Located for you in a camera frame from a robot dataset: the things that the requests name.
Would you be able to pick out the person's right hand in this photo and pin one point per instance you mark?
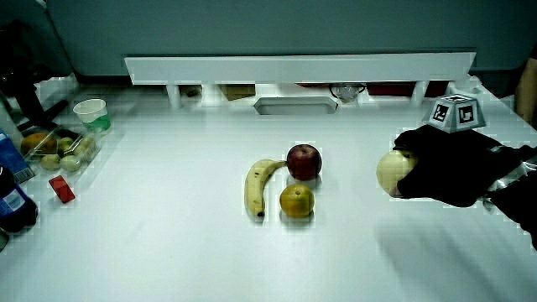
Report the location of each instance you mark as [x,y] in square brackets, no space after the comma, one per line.
[449,168]

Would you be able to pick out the pale yellow apple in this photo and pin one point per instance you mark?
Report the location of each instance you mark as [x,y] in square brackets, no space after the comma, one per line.
[390,170]

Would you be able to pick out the person's right forearm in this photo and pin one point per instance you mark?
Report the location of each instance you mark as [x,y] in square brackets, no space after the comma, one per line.
[522,197]

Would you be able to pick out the white round container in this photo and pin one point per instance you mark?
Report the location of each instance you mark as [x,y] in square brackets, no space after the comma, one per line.
[463,87]

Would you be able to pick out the dark red box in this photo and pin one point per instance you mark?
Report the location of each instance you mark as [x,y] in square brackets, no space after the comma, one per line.
[390,89]

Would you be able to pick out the clear glass cup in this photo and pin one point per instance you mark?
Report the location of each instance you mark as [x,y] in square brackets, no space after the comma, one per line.
[347,92]

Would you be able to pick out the red apple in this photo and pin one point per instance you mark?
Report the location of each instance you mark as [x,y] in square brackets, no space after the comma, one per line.
[304,162]

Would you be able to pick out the orange fruit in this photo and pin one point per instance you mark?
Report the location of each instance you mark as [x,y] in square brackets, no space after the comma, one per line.
[297,201]

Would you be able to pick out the white desk shelf riser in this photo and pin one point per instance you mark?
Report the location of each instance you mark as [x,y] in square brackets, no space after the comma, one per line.
[293,68]

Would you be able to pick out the yellow banana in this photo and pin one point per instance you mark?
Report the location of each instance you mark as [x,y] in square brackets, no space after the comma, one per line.
[253,189]

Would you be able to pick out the brown cardboard box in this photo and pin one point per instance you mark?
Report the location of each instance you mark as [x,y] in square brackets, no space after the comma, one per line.
[237,91]

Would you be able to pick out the clear plastic fruit box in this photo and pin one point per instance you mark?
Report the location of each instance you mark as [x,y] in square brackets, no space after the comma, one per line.
[90,157]

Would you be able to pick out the white green paper cup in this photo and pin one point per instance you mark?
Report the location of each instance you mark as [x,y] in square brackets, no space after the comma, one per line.
[93,115]

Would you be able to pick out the small green fruit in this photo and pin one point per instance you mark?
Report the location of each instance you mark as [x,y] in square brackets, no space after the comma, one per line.
[85,147]
[70,163]
[50,162]
[65,144]

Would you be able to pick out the small red block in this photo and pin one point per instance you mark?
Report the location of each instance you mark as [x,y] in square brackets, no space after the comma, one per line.
[62,189]

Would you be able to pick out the clear plastic bag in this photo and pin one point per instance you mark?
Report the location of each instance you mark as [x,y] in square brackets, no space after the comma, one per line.
[56,90]

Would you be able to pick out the orange mango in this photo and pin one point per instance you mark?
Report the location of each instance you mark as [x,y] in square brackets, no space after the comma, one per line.
[35,142]

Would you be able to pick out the dark bottle blue label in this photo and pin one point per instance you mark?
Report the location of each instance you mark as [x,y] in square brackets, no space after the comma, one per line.
[14,209]

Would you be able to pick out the blue carton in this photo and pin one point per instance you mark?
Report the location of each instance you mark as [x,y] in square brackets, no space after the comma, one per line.
[10,161]

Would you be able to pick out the black camera stand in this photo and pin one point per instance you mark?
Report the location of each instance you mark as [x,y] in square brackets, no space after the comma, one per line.
[25,92]

